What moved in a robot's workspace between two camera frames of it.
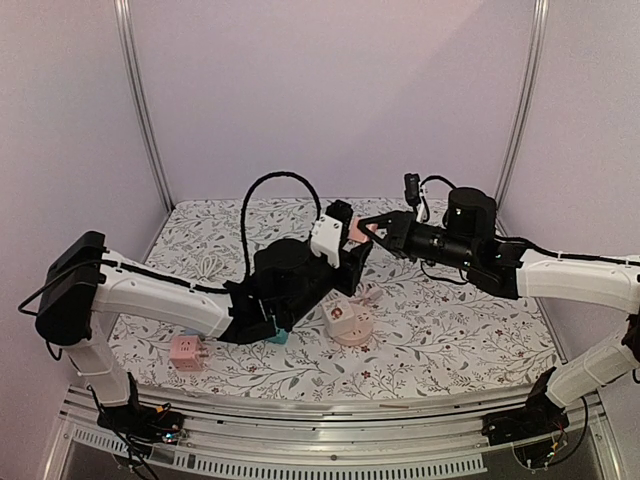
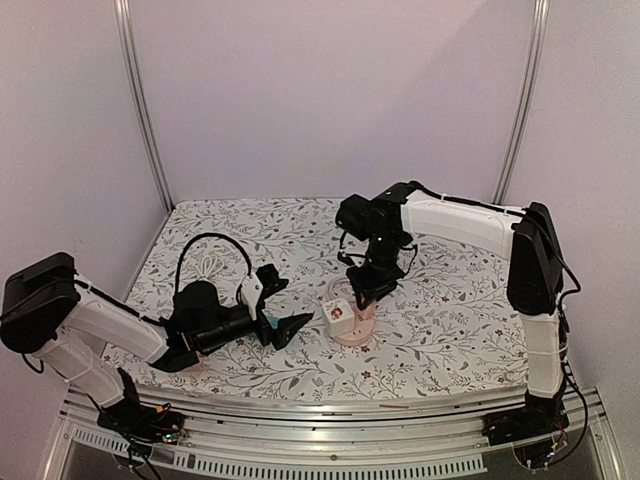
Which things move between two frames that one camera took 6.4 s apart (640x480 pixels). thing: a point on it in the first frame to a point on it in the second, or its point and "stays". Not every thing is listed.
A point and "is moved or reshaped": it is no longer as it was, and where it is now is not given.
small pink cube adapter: x=355 y=233 is moved or reshaped
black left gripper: x=352 y=262 to x=281 y=338
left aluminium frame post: x=122 y=12 stays
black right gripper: x=407 y=236 to x=373 y=279
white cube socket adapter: x=339 y=316 stays
